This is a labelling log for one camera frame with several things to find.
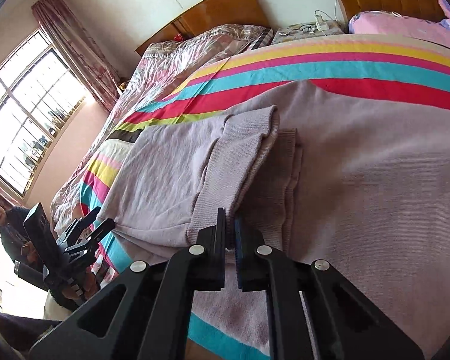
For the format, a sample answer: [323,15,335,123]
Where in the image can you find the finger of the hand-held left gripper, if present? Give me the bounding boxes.
[56,206,103,248]
[65,217,116,268]

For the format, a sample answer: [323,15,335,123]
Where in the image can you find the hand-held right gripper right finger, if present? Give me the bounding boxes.
[235,217,425,360]

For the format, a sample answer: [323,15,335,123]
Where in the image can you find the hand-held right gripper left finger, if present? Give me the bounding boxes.
[28,207,227,360]

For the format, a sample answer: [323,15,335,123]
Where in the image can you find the mauve knitted sweater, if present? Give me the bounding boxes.
[97,79,450,360]

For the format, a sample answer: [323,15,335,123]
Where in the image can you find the person's left forearm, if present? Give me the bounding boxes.
[0,305,66,360]

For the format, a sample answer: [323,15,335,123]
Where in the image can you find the person's left hand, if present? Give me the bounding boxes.
[49,270,100,310]

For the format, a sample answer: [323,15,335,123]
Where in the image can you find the person's white trouser legs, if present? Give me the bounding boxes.
[43,295,76,322]

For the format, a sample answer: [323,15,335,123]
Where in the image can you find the barred window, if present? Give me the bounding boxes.
[0,30,89,196]

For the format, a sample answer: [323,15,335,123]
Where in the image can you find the floral pink curtain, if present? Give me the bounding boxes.
[32,0,123,114]

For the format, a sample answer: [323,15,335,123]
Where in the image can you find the striped colourful blanket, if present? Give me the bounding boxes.
[75,32,450,360]

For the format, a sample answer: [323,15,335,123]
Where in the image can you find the plaid pillow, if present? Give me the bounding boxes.
[252,27,275,48]

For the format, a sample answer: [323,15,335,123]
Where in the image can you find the patterned nightstand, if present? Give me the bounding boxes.
[272,20,349,46]

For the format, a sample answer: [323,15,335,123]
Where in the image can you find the plain wooden headboard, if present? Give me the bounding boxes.
[135,0,272,58]

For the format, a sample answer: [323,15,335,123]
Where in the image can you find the pink bedsheet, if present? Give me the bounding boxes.
[349,11,450,51]

